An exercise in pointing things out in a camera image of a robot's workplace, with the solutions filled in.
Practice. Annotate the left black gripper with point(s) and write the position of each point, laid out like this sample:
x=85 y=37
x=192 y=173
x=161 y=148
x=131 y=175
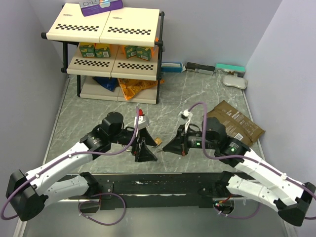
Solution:
x=142 y=153

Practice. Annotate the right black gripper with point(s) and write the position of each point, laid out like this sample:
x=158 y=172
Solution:
x=178 y=144

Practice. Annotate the small brass padlock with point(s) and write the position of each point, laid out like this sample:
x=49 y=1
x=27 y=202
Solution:
x=158 y=142

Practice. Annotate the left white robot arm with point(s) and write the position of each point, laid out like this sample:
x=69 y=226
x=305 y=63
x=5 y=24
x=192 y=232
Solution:
x=29 y=193

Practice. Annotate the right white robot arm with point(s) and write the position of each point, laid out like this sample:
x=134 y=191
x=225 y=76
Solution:
x=290 y=198

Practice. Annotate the orange snack bag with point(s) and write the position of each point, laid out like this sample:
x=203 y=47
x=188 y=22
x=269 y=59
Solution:
x=131 y=87

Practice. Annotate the brown foil pouch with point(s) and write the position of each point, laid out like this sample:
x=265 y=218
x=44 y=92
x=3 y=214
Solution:
x=237 y=125

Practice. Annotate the blue snack bag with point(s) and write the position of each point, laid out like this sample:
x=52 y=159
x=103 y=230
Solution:
x=107 y=83

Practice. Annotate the blue white flat box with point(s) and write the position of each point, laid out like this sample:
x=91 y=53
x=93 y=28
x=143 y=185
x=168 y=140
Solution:
x=167 y=67

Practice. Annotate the black long box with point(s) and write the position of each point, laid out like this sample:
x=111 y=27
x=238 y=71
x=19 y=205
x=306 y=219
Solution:
x=199 y=68

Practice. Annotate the grey white pad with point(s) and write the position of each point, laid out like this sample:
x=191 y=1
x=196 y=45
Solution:
x=236 y=82

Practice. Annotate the teal white box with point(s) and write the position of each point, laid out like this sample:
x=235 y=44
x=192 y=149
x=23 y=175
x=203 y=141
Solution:
x=229 y=69

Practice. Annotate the green yellow carton right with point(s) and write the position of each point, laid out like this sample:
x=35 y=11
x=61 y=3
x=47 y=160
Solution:
x=144 y=53

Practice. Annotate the green yellow carton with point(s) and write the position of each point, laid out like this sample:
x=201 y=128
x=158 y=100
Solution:
x=144 y=53
x=87 y=49
x=102 y=50
x=130 y=51

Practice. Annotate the cream black three-tier shelf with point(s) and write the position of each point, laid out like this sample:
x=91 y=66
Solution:
x=115 y=55

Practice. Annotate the green yellow carton far left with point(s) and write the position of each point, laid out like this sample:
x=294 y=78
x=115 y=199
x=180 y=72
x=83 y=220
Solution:
x=87 y=49

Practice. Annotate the purple white box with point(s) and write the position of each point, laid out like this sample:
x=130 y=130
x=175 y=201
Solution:
x=92 y=7

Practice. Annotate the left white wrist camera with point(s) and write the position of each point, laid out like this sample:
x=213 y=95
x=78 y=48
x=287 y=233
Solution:
x=142 y=120

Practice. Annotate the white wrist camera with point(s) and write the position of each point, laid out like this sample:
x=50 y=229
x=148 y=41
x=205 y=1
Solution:
x=142 y=120
x=187 y=116

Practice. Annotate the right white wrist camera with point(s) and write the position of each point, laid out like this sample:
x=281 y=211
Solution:
x=187 y=116

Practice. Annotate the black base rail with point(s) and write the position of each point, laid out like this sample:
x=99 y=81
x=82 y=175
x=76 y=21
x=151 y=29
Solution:
x=162 y=189

